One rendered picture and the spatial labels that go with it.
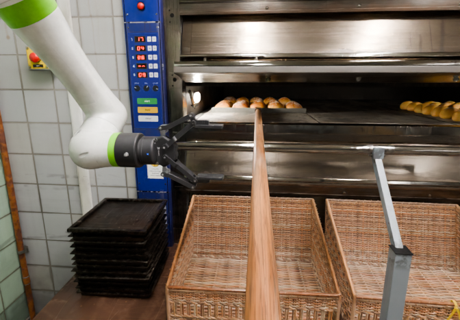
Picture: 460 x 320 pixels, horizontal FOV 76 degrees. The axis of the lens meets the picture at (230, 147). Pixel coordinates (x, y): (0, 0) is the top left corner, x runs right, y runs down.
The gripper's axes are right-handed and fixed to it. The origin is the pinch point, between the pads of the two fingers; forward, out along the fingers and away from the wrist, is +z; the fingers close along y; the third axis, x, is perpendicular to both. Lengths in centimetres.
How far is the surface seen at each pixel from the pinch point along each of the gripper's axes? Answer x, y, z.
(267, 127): -55, 3, 14
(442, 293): -28, 60, 81
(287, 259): -45, 60, 25
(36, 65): -48, -24, -84
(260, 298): 53, -1, 10
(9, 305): -43, 94, -113
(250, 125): -55, 2, 7
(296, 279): -32, 60, 27
